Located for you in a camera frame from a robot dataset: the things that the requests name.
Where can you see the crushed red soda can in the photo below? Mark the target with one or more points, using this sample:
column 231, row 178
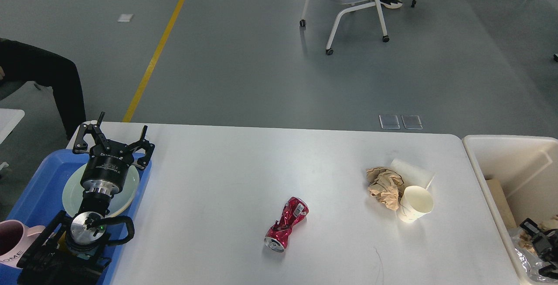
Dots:
column 294, row 211

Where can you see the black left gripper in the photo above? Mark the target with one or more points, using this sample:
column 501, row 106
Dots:
column 108, row 169

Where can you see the beige plastic bin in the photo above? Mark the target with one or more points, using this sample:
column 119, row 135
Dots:
column 526, row 167

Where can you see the pink HOME mug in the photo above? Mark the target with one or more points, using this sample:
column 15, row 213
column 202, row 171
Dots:
column 15, row 239

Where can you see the clear plastic wrap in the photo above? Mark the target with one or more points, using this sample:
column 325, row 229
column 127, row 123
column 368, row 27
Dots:
column 529, row 263

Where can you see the dark seated figure left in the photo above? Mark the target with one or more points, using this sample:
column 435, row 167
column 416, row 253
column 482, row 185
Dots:
column 23, row 62

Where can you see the green plate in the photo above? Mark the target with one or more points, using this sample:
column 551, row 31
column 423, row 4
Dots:
column 72, row 193

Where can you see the brown paper bag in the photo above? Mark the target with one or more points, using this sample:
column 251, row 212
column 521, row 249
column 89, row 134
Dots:
column 501, row 202

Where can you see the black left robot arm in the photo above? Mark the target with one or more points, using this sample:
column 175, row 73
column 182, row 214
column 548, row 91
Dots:
column 70, row 250

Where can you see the brown paper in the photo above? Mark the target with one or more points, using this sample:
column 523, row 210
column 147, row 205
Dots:
column 386, row 185
column 544, row 226

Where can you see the white paper cup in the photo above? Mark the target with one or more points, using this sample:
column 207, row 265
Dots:
column 415, row 203

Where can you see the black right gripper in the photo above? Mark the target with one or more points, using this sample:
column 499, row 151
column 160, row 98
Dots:
column 544, row 244

